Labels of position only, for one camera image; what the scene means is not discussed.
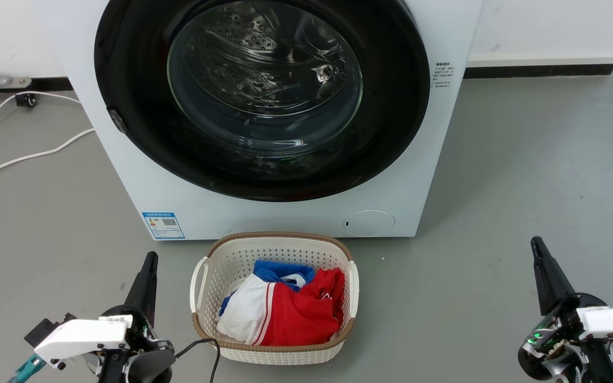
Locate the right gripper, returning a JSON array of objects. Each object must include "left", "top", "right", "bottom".
[{"left": 518, "top": 237, "right": 613, "bottom": 383}]

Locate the white garment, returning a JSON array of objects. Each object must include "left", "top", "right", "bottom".
[{"left": 216, "top": 274, "right": 276, "bottom": 344}]

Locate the white front-load washing machine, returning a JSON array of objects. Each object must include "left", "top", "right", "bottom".
[{"left": 35, "top": 0, "right": 484, "bottom": 241}]

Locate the white woven-rim laundry basket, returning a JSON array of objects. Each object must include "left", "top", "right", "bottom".
[{"left": 189, "top": 231, "right": 360, "bottom": 365}]

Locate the black round glass washer door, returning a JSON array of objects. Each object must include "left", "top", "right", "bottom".
[{"left": 94, "top": 0, "right": 431, "bottom": 202}]

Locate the blue energy label sticker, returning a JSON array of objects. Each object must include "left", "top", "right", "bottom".
[{"left": 142, "top": 212, "right": 185, "bottom": 240}]

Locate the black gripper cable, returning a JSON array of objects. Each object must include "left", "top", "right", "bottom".
[{"left": 175, "top": 338, "right": 221, "bottom": 383}]

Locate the round white filter cover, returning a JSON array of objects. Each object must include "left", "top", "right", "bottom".
[{"left": 343, "top": 210, "right": 396, "bottom": 237}]

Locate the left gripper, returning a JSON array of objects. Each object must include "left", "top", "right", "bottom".
[{"left": 99, "top": 252, "right": 177, "bottom": 383}]

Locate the teal cable connector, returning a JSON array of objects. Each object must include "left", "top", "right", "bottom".
[{"left": 9, "top": 354, "right": 46, "bottom": 383}]

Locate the blue garment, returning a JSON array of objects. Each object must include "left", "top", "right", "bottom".
[{"left": 219, "top": 260, "right": 316, "bottom": 317}]

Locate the red garment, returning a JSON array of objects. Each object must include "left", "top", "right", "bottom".
[{"left": 253, "top": 268, "right": 346, "bottom": 347}]

